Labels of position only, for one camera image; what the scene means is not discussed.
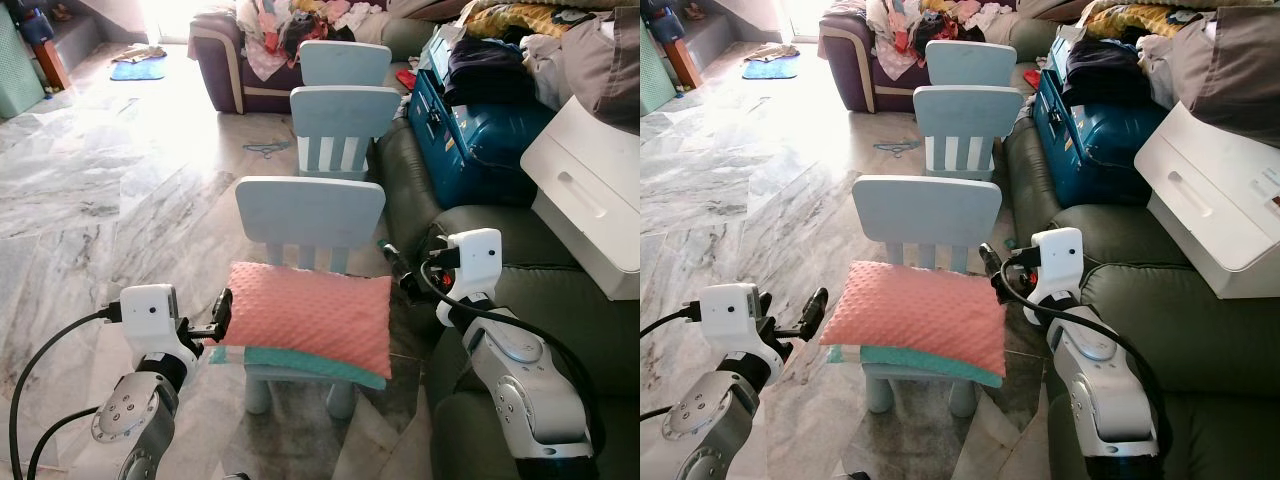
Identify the pink dotted pillow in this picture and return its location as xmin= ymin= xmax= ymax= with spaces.
xmin=820 ymin=260 xmax=1009 ymax=377
xmin=218 ymin=261 xmax=394 ymax=379

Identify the grey-green leather sofa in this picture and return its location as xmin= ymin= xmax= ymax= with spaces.
xmin=1003 ymin=118 xmax=1280 ymax=480
xmin=378 ymin=118 xmax=641 ymax=480

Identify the purple sofa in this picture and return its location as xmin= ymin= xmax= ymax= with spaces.
xmin=190 ymin=0 xmax=441 ymax=115
xmin=818 ymin=0 xmax=1063 ymax=114

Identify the light blue children's chair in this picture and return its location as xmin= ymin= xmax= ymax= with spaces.
xmin=852 ymin=175 xmax=1004 ymax=416
xmin=299 ymin=40 xmax=393 ymax=89
xmin=913 ymin=86 xmax=1025 ymax=182
xmin=235 ymin=177 xmax=388 ymax=419
xmin=289 ymin=86 xmax=402 ymax=182
xmin=925 ymin=40 xmax=1018 ymax=89

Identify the teal cushion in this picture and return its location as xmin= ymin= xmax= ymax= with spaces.
xmin=207 ymin=345 xmax=388 ymax=390
xmin=825 ymin=343 xmax=1005 ymax=389

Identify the teal hard-shell suitcase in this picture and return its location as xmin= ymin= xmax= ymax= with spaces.
xmin=408 ymin=35 xmax=557 ymax=209
xmin=1033 ymin=35 xmax=1171 ymax=209

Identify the white plastic drawer box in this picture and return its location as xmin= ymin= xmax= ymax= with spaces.
xmin=1135 ymin=100 xmax=1280 ymax=299
xmin=520 ymin=95 xmax=641 ymax=301

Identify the dark folded garment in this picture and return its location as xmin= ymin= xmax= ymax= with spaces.
xmin=445 ymin=38 xmax=537 ymax=106
xmin=1065 ymin=40 xmax=1151 ymax=106

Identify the white crumpled cloth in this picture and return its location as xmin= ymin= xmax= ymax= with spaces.
xmin=520 ymin=35 xmax=573 ymax=111
xmin=1140 ymin=35 xmax=1183 ymax=111

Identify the blue floor mat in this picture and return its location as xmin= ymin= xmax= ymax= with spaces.
xmin=742 ymin=56 xmax=801 ymax=81
xmin=110 ymin=57 xmax=168 ymax=82

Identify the pile of mixed clothes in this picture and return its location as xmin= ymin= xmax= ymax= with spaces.
xmin=237 ymin=0 xmax=388 ymax=81
xmin=865 ymin=0 xmax=1018 ymax=79

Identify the yellow patterned blanket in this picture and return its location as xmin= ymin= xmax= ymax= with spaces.
xmin=1080 ymin=0 xmax=1216 ymax=41
xmin=460 ymin=0 xmax=601 ymax=41

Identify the green cabinet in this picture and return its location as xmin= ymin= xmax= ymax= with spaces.
xmin=640 ymin=15 xmax=678 ymax=116
xmin=0 ymin=10 xmax=47 ymax=119

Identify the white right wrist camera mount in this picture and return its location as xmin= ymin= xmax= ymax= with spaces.
xmin=1030 ymin=228 xmax=1087 ymax=303
xmin=440 ymin=228 xmax=503 ymax=303

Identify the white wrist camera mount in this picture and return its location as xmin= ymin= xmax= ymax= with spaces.
xmin=120 ymin=285 xmax=184 ymax=359
xmin=440 ymin=228 xmax=503 ymax=303
xmin=1030 ymin=228 xmax=1087 ymax=303
xmin=698 ymin=283 xmax=767 ymax=359

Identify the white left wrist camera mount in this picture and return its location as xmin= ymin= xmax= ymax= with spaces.
xmin=698 ymin=283 xmax=767 ymax=359
xmin=120 ymin=285 xmax=184 ymax=359

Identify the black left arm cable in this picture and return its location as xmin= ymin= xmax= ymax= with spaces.
xmin=640 ymin=305 xmax=706 ymax=423
xmin=8 ymin=308 xmax=126 ymax=480

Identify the brown wooden post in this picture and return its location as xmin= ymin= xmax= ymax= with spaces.
xmin=662 ymin=35 xmax=705 ymax=91
xmin=35 ymin=40 xmax=72 ymax=92

